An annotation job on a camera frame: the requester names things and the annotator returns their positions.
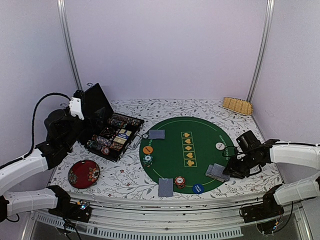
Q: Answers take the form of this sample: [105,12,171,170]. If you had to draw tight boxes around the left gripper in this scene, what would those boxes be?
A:
[62,106,106,150]

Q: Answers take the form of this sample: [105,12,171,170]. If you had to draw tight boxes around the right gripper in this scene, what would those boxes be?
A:
[223,151,258,179]

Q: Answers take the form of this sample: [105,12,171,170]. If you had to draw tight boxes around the white dealer button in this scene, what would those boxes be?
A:
[215,142,225,151]

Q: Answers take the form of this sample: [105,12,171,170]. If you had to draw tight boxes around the grey playing card deck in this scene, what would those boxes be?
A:
[205,163,230,183]

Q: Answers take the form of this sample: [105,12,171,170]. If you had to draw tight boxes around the red five chip stack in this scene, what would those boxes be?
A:
[100,146,110,156]

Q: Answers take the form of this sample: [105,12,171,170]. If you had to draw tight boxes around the blue small blind button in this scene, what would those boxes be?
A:
[192,183,205,195]

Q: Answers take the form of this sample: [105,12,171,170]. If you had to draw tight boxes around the orange big blind button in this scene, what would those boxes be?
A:
[142,145,154,155]

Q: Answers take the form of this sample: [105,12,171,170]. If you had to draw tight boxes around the green chip stack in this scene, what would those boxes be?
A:
[142,155,153,167]

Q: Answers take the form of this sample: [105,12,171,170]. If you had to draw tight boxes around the dealt cards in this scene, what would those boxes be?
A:
[148,129,165,140]

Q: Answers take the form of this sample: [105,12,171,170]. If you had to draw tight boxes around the dealt cards front edge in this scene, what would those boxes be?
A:
[158,178,174,197]

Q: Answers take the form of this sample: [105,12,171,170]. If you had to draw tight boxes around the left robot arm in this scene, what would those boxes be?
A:
[0,90,85,221]

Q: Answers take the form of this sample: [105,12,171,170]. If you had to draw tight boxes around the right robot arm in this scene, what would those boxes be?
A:
[223,130,320,218]

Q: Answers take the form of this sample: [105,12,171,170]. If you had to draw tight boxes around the black poker chip case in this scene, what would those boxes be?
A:
[78,83,145,162]

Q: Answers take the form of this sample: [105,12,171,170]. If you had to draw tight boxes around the red floral plate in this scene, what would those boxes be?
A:
[67,159,100,189]

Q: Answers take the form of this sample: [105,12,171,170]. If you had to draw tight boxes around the woven bamboo tray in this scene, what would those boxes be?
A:
[222,97,254,116]

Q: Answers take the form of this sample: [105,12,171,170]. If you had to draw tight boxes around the yellow playing card box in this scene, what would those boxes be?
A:
[113,129,132,145]

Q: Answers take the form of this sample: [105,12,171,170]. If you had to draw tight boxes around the green round poker mat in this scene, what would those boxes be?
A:
[139,116,235,194]

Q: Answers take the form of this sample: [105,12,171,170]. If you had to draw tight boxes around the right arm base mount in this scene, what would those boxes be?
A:
[239,203,285,235]

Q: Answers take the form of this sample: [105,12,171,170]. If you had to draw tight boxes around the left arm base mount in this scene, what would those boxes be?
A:
[48,200,92,223]

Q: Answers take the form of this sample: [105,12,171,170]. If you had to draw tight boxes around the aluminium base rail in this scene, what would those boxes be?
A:
[21,191,313,240]

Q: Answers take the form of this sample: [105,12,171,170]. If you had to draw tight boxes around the left metal frame post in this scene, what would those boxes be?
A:
[56,0,83,90]

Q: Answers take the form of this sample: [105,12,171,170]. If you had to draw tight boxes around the metal frame post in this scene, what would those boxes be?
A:
[56,0,83,90]
[246,0,275,102]

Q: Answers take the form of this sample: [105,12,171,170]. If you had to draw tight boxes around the right metal frame post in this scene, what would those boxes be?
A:
[246,0,275,102]

